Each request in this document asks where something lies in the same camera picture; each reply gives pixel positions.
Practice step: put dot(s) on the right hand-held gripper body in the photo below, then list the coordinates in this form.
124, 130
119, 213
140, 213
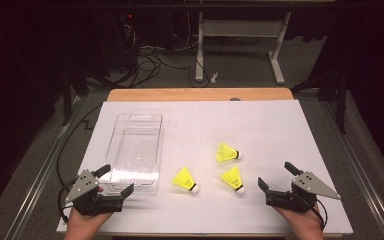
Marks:
310, 185

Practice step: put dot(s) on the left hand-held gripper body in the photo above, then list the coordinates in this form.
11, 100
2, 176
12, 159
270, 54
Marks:
83, 186

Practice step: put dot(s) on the yellow shuttlecock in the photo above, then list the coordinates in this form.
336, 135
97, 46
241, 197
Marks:
183, 179
225, 153
232, 178

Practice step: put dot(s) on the clear plastic container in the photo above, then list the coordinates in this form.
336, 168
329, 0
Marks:
136, 150

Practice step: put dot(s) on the person's left hand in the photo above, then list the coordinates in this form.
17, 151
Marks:
81, 226

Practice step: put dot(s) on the person's right hand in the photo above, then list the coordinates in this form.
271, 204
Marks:
305, 225

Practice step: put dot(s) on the white board sheet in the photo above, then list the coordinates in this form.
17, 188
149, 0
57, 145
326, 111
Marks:
263, 126

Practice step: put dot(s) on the black metal stand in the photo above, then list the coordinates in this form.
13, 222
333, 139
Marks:
67, 100
340, 106

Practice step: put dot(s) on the grey round table grommet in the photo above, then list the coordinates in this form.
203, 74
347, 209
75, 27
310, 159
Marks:
235, 99

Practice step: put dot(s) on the small white floor object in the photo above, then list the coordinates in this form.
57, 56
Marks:
215, 77

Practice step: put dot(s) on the dark equipment with red light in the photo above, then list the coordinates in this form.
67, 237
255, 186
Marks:
120, 40

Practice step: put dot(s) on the metal floor rail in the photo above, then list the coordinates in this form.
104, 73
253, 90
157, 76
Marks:
43, 166
363, 173

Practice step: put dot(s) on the white metal stand frame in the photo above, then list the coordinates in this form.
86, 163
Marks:
240, 28

